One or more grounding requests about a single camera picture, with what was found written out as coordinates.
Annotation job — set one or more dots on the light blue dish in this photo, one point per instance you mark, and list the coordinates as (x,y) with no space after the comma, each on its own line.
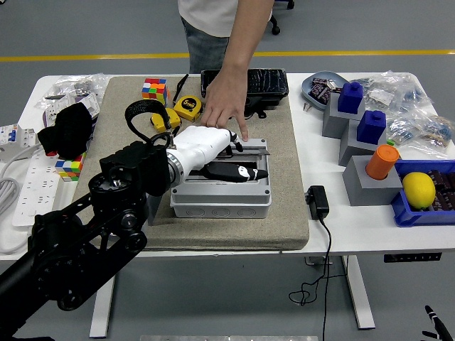
(308,84)

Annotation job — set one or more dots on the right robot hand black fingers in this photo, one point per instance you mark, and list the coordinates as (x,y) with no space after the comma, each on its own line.
(438,323)

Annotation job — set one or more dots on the grey electrical box clear lid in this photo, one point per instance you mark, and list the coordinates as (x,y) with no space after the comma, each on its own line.
(227,202)

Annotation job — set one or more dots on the yellow lemon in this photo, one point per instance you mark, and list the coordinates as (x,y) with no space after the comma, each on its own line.
(418,190)

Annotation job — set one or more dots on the brown components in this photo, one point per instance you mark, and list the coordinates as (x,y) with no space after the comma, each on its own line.
(445,192)

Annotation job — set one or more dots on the grey-brown mat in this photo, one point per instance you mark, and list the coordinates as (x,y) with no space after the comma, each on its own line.
(227,234)

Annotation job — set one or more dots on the grey block with round hole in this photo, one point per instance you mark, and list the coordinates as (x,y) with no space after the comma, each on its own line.
(153,209)

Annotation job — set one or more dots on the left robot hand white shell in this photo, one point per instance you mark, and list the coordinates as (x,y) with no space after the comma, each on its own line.
(202,142)

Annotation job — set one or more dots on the person's left hand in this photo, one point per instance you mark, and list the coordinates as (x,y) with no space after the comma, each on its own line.
(225,99)

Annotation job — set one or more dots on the large Rubik's cube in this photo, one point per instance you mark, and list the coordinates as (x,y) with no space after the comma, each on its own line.
(154,90)

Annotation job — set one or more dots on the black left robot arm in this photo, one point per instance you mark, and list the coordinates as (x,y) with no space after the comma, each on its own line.
(71,241)

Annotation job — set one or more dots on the white table leg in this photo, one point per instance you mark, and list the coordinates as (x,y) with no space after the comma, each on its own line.
(101,312)
(359,295)

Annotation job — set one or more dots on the black tweezers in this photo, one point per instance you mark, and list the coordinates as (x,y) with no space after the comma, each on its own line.
(180,89)

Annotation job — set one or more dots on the orange cylinder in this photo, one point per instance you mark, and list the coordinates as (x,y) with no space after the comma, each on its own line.
(382,161)

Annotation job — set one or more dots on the blue plastic bin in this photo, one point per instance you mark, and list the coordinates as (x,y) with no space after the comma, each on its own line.
(409,215)

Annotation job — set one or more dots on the person's left forearm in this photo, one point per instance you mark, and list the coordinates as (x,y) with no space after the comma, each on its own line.
(245,35)

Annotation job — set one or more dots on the blue plastic block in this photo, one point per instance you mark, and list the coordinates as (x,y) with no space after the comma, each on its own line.
(350,98)
(371,128)

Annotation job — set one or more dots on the yellow tape measure 5m print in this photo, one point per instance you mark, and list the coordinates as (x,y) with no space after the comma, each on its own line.
(188,106)

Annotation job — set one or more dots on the small Rubik's cube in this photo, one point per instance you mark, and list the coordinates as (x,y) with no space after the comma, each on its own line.
(69,168)

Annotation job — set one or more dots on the black table control panel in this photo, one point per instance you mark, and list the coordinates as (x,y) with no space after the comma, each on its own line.
(412,257)

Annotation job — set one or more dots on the black cloth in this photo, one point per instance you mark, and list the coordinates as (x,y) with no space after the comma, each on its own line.
(67,131)

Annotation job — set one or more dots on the white circuit breaker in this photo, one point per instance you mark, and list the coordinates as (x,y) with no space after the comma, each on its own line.
(19,135)

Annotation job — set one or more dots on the clear bag of parts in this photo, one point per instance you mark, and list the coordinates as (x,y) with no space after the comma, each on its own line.
(423,131)
(78,85)
(394,90)

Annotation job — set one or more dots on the black wrapped device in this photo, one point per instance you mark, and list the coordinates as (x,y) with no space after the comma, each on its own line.
(270,85)

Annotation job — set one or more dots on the dark printed packet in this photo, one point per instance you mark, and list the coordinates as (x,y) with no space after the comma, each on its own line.
(321,81)
(320,95)

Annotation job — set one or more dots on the metal bracket under table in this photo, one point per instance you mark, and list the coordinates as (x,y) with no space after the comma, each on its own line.
(313,261)

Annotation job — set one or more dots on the black power adapter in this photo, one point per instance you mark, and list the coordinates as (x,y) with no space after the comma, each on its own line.
(318,202)

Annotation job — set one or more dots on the small metal clip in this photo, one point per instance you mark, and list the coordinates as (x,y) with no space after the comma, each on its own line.
(307,106)

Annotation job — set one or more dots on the black office chair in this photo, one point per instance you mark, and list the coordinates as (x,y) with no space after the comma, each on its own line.
(276,28)

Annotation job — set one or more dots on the person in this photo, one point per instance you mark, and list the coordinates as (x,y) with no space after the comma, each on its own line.
(206,21)

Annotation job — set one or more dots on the white power strip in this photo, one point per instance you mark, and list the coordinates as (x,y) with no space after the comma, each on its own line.
(35,192)

